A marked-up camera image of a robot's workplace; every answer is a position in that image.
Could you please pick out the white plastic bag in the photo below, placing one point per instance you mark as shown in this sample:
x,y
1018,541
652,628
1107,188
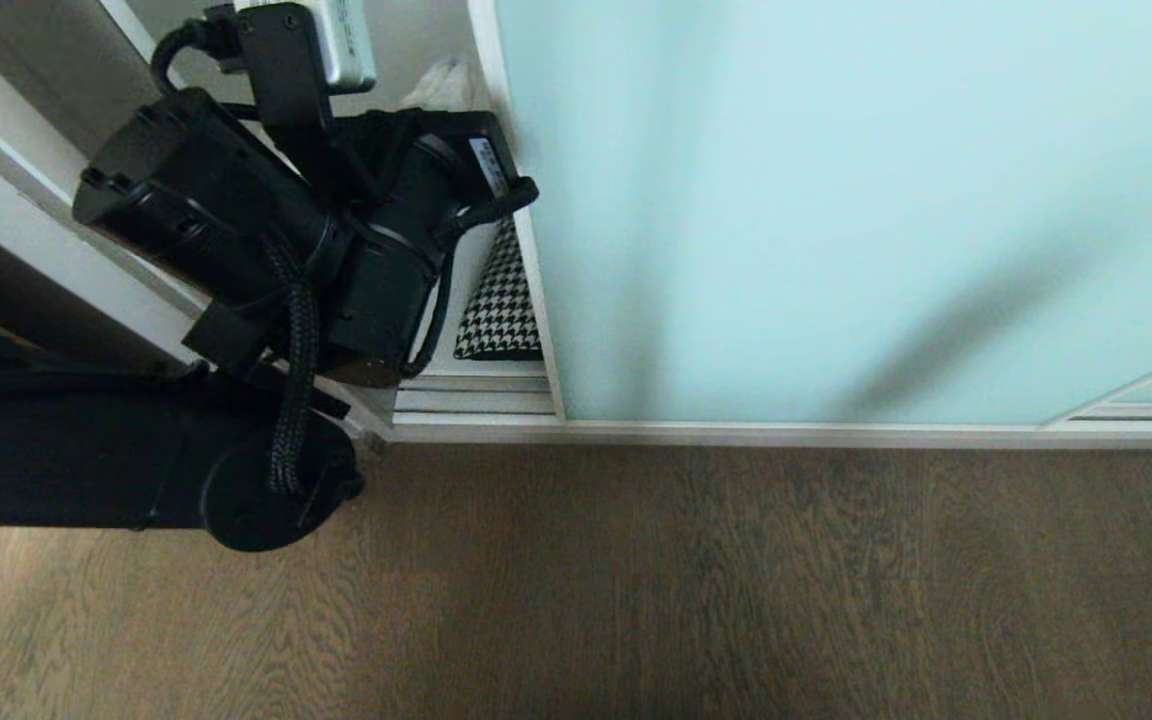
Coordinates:
x,y
444,88

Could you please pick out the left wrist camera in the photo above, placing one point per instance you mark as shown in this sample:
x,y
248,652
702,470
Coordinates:
x,y
336,40

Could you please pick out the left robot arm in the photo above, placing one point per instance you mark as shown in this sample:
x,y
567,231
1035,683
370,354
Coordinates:
x,y
176,200

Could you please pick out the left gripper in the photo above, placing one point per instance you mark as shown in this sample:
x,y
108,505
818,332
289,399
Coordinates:
x,y
436,160

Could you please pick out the houndstooth patterned fabric item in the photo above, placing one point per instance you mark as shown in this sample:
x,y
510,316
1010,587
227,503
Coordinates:
x,y
501,310

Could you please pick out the white door floor track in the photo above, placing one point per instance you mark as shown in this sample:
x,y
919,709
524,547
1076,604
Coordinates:
x,y
736,433

